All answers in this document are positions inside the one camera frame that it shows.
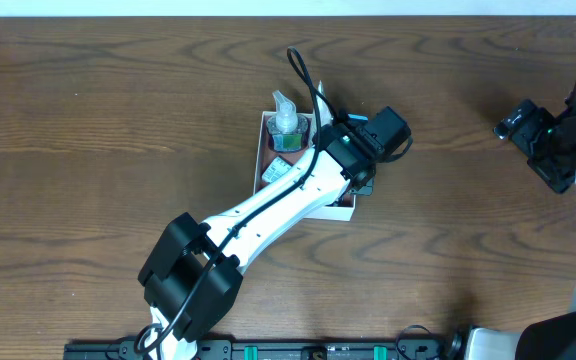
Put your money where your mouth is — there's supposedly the clear pump soap bottle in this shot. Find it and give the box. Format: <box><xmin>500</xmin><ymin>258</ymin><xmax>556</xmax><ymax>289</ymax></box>
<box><xmin>266</xmin><ymin>90</ymin><xmax>309</xmax><ymax>153</ymax></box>

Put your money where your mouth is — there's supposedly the green white small packet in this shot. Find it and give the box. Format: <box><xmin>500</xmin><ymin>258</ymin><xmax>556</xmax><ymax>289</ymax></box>
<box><xmin>261</xmin><ymin>156</ymin><xmax>292</xmax><ymax>184</ymax></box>

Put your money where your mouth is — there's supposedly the white lotion tube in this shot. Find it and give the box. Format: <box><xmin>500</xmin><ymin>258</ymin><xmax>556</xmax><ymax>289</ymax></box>
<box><xmin>317</xmin><ymin>81</ymin><xmax>333</xmax><ymax>127</ymax></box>

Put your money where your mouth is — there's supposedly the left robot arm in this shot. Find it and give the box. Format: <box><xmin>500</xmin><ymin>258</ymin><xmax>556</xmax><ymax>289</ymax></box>
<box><xmin>134</xmin><ymin>107</ymin><xmax>412</xmax><ymax>359</ymax></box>

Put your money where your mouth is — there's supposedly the white open cardboard box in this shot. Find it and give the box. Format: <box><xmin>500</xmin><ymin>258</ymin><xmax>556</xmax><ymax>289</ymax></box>
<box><xmin>253</xmin><ymin>111</ymin><xmax>356</xmax><ymax>222</ymax></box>

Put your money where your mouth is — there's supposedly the left black cable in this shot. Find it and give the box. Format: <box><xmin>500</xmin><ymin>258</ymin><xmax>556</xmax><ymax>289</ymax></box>
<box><xmin>132</xmin><ymin>46</ymin><xmax>342</xmax><ymax>356</ymax></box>

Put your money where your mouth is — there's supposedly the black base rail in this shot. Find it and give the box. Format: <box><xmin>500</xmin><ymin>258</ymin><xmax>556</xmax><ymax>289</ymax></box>
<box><xmin>63</xmin><ymin>336</ymin><xmax>465</xmax><ymax>360</ymax></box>

